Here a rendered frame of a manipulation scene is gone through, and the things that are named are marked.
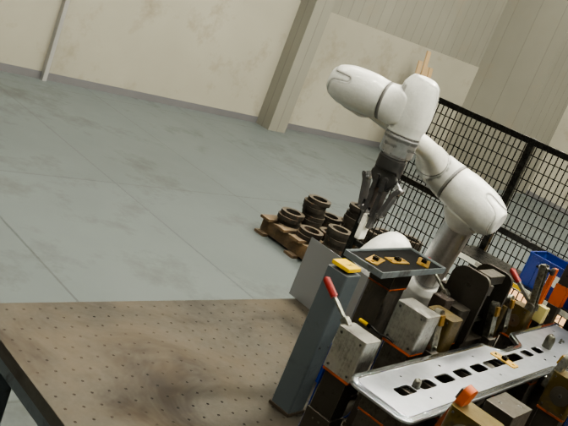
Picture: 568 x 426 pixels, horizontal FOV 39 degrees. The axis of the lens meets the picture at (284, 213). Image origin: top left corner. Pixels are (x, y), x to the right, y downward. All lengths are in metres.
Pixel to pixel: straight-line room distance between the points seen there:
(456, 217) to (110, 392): 1.17
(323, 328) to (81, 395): 0.64
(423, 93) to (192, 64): 7.54
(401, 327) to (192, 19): 7.35
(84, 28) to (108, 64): 0.50
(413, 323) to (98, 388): 0.84
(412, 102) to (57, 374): 1.11
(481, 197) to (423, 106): 0.57
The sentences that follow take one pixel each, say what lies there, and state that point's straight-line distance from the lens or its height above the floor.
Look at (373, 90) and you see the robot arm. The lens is 2.07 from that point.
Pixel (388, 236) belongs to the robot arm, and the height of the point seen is 1.05.
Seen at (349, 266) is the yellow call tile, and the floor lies 1.16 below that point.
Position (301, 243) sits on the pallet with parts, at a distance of 5.81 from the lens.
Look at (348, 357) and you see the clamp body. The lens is 2.03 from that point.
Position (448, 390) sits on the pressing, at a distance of 2.12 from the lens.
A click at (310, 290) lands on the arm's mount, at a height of 0.77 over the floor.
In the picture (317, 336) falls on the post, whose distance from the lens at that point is 2.20.
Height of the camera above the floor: 1.79
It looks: 15 degrees down
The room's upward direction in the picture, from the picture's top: 22 degrees clockwise
